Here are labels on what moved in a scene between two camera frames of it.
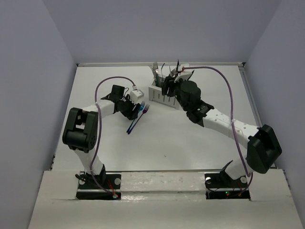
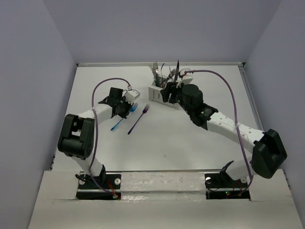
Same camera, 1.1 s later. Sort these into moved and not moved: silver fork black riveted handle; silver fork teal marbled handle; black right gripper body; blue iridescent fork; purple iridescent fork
Moved: black right gripper body; blue iridescent fork
Not moved: silver fork teal marbled handle; purple iridescent fork; silver fork black riveted handle
